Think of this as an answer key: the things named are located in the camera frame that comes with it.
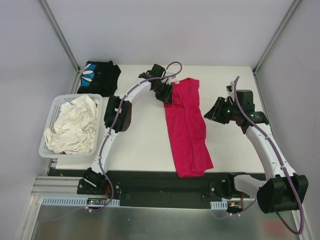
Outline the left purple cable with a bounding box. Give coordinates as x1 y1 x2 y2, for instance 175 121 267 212
86 61 182 213

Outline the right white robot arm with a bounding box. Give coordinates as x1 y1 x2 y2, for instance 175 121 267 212
204 90 309 214

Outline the left aluminium frame post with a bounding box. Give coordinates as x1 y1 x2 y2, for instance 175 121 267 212
37 0 81 74

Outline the left white cable duct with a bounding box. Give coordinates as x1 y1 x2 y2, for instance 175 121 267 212
42 196 109 208

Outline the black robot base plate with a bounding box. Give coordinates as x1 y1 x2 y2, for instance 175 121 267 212
76 169 256 209

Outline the white cable duct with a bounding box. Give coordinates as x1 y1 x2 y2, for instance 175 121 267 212
42 196 109 208
210 201 228 211

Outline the right aluminium frame post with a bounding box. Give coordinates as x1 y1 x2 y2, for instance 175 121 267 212
252 0 303 76

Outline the pink t shirt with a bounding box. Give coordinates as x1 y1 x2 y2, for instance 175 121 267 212
164 78 214 178

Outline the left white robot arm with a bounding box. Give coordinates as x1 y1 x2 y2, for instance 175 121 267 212
77 64 173 195

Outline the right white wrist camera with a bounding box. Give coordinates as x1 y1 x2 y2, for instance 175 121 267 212
226 80 236 100

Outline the white plastic laundry basket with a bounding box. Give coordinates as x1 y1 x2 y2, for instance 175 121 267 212
38 93 103 158

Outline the black folded t shirt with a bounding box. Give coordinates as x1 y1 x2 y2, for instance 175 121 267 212
77 61 121 97

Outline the right white cable duct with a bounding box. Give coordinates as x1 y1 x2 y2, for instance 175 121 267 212
210 201 228 211

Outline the aluminium frame post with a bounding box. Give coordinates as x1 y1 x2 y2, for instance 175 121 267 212
252 0 303 76
37 0 81 74

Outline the cream t shirt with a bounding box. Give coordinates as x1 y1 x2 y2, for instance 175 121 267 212
43 94 100 154

